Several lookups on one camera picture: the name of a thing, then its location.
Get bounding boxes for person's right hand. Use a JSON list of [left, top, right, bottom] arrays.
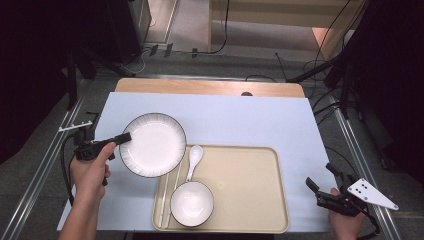
[[327, 187, 368, 240]]

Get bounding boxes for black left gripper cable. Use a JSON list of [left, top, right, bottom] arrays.
[[60, 133, 80, 207]]

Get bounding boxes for light wooden furniture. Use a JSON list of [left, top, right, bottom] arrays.
[[207, 0, 369, 62]]

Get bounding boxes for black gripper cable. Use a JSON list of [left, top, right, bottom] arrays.
[[60, 133, 80, 207], [358, 204, 382, 240]]

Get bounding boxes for white plate with dark rim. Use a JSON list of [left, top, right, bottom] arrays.
[[118, 112, 188, 179]]

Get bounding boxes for white bowl with dark rim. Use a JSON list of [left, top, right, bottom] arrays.
[[169, 180, 216, 229]]

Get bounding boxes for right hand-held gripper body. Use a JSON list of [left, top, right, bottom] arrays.
[[314, 172, 400, 218]]

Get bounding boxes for white ceramic spoon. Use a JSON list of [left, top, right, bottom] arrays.
[[185, 144, 205, 183]]

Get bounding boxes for black curtain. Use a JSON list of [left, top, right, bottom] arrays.
[[0, 0, 113, 165], [324, 0, 424, 183]]

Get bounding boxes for white chopstick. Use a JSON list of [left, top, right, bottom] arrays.
[[158, 172, 169, 230], [165, 162, 183, 229]]

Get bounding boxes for metal floor rail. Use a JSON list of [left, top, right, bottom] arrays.
[[0, 96, 85, 240], [329, 95, 403, 240]]

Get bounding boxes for black floor cable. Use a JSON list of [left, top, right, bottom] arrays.
[[191, 0, 232, 56]]

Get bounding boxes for black cabinet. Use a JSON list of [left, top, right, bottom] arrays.
[[105, 0, 152, 65]]

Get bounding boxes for black stand leg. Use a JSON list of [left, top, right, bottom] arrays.
[[285, 60, 335, 84]]

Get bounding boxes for beige plastic tray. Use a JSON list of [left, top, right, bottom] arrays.
[[151, 144, 290, 235]]

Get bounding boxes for person's left hand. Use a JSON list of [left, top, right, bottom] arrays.
[[68, 141, 118, 205]]

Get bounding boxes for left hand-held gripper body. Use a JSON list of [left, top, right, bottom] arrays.
[[58, 120, 118, 162]]

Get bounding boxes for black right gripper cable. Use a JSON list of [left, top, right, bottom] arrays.
[[358, 204, 382, 240]]

